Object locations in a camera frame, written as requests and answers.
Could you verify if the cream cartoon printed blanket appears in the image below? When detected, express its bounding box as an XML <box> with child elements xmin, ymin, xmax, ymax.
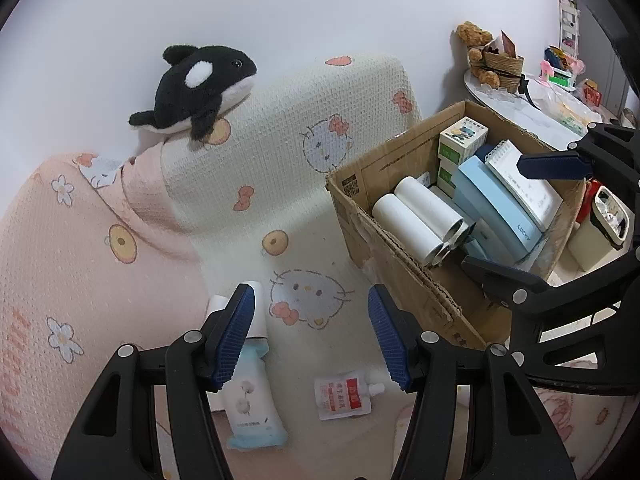
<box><xmin>160</xmin><ymin>51</ymin><xmax>481</xmax><ymax>480</ymax></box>

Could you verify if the blue and white tissue pack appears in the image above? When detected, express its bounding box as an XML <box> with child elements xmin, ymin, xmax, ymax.
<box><xmin>220</xmin><ymin>337</ymin><xmax>290</xmax><ymax>451</ymax></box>

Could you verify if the white spiral notebook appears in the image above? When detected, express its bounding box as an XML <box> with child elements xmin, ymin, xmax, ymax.
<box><xmin>484</xmin><ymin>140</ymin><xmax>565</xmax><ymax>233</ymax></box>

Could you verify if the red and white spout pouch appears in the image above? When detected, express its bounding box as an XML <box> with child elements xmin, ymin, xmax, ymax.
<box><xmin>314</xmin><ymin>370</ymin><xmax>386</xmax><ymax>421</ymax></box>

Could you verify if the brown cardboard box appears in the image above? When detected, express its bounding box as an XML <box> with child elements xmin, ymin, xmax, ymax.
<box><xmin>325</xmin><ymin>100</ymin><xmax>588</xmax><ymax>356</ymax></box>

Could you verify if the white waste bin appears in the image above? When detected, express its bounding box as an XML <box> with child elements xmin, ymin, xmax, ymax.
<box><xmin>567</xmin><ymin>180</ymin><xmax>633</xmax><ymax>273</ymax></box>

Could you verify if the light blue box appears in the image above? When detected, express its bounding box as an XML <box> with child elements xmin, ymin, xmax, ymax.
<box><xmin>452</xmin><ymin>157</ymin><xmax>546</xmax><ymax>266</ymax></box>

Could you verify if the woven wicker basket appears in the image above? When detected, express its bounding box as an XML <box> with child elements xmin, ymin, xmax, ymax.
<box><xmin>481</xmin><ymin>42</ymin><xmax>525</xmax><ymax>93</ymax></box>

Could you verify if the green and white carton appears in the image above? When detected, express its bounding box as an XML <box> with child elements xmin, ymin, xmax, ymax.
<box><xmin>436</xmin><ymin>157</ymin><xmax>463</xmax><ymax>196</ymax></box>
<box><xmin>438</xmin><ymin>116</ymin><xmax>489</xmax><ymax>166</ymax></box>

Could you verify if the white paper roll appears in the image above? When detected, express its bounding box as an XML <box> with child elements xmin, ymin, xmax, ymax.
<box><xmin>372</xmin><ymin>193</ymin><xmax>446</xmax><ymax>267</ymax></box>
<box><xmin>442</xmin><ymin>220</ymin><xmax>477</xmax><ymax>263</ymax></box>
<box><xmin>395</xmin><ymin>176</ymin><xmax>466</xmax><ymax>251</ymax></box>

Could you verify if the black and white orca plush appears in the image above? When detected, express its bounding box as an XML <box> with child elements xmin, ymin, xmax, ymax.
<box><xmin>128</xmin><ymin>45</ymin><xmax>258</xmax><ymax>142</ymax></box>

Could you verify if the pink flower printed blanket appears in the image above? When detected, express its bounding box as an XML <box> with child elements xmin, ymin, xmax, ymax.
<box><xmin>0</xmin><ymin>152</ymin><xmax>216</xmax><ymax>480</ymax></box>

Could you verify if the dark red card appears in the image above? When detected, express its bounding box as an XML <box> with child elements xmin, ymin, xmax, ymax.
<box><xmin>497</xmin><ymin>30</ymin><xmax>519</xmax><ymax>58</ymax></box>

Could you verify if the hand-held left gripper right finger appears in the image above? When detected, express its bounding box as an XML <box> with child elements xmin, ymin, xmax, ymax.
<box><xmin>367</xmin><ymin>283</ymin><xmax>576</xmax><ymax>480</ymax></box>

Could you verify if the pink rose printed sheet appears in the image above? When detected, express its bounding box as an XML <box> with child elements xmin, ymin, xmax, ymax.
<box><xmin>525</xmin><ymin>355</ymin><xmax>640</xmax><ymax>480</ymax></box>

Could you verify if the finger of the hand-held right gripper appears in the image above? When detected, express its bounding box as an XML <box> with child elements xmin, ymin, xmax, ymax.
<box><xmin>461</xmin><ymin>254</ymin><xmax>640</xmax><ymax>356</ymax></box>
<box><xmin>516</xmin><ymin>122</ymin><xmax>640</xmax><ymax>183</ymax></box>

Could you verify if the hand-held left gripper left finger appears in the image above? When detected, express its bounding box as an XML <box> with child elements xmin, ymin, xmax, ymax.
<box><xmin>51</xmin><ymin>283</ymin><xmax>257</xmax><ymax>480</ymax></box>

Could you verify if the grey cabinet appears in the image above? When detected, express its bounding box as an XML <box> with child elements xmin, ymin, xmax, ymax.
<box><xmin>575</xmin><ymin>0</ymin><xmax>640</xmax><ymax>116</ymax></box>

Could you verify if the pink and green toy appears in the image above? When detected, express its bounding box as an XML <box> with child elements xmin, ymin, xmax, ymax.
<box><xmin>539</xmin><ymin>45</ymin><xmax>585</xmax><ymax>92</ymax></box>

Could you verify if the brown teddy bear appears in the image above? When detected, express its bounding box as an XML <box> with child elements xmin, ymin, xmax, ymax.
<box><xmin>456</xmin><ymin>21</ymin><xmax>501</xmax><ymax>88</ymax></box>

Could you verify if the white shelf rack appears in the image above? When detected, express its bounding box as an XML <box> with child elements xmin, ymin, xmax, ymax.
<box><xmin>557</xmin><ymin>0</ymin><xmax>581</xmax><ymax>61</ymax></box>

